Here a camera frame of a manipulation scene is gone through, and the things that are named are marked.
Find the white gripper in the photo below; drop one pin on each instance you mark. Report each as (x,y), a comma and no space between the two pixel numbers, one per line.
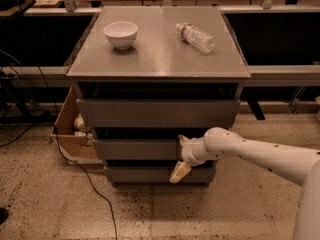
(187,151)

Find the grey drawer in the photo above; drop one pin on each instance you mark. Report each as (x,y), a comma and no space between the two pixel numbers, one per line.
(158,114)
(137,149)
(157,175)

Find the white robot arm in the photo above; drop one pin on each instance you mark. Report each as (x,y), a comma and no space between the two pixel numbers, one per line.
(295,164)

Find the grey bottom drawer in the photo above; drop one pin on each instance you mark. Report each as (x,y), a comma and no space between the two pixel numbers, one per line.
(157,175)

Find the grey drawer cabinet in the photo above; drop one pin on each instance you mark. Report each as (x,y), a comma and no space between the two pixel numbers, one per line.
(158,66)

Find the grey top drawer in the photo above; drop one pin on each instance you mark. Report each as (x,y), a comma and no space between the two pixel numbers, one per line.
(158,114)

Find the white cup in box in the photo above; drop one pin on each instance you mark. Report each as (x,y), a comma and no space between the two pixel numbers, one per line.
(80,125)

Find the brown cardboard box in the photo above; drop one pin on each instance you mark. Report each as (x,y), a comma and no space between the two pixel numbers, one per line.
(75,145)

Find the clear plastic water bottle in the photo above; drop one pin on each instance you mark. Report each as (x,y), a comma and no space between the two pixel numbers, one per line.
(196,37)

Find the white ceramic bowl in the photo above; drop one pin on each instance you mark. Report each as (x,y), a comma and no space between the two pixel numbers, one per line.
(121,35)

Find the black shoe tip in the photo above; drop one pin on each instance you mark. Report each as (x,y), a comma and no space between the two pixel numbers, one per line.
(3,215)

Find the grey metal rail frame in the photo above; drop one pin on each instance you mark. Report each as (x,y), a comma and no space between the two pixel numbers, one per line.
(268,74)

